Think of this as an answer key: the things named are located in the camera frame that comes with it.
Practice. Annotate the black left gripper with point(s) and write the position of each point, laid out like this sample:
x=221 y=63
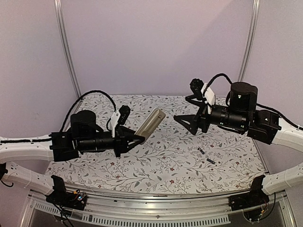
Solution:
x=122 y=138

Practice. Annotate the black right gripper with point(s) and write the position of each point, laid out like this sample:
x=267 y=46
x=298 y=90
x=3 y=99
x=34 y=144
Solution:
x=201 y=115

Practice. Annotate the white remote control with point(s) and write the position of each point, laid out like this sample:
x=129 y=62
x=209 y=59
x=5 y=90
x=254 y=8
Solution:
x=150 y=124

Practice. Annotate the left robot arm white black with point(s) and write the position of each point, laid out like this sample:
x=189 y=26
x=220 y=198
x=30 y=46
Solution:
x=83 y=136

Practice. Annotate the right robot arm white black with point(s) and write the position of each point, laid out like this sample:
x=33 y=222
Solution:
x=239 y=115

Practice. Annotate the floral patterned table mat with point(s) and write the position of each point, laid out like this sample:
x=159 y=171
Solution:
x=169 y=162

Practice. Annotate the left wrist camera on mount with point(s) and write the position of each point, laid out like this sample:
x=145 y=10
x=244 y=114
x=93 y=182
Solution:
x=119 y=118

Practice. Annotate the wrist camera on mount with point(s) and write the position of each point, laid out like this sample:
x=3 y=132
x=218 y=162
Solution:
x=119 y=118
x=203 y=93

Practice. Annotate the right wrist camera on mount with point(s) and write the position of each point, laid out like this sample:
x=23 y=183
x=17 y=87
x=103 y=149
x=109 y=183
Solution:
x=203 y=93

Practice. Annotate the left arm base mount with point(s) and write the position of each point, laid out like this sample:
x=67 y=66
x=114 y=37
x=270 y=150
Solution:
x=61 y=197

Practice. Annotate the front aluminium rail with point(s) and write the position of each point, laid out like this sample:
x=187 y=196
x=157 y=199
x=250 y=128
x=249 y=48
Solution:
x=128 y=205

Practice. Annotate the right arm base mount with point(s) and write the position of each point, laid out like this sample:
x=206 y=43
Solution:
x=254 y=197

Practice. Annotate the white slotted cable duct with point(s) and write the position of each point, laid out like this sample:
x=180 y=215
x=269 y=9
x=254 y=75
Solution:
x=95 y=219

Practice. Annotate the right aluminium frame post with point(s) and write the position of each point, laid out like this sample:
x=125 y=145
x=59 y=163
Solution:
x=250 y=39

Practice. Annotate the aluminium frame post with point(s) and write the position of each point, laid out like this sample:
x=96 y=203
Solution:
x=250 y=39
x=65 y=46

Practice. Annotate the left aluminium frame post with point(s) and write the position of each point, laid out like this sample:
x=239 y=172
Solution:
x=65 y=46

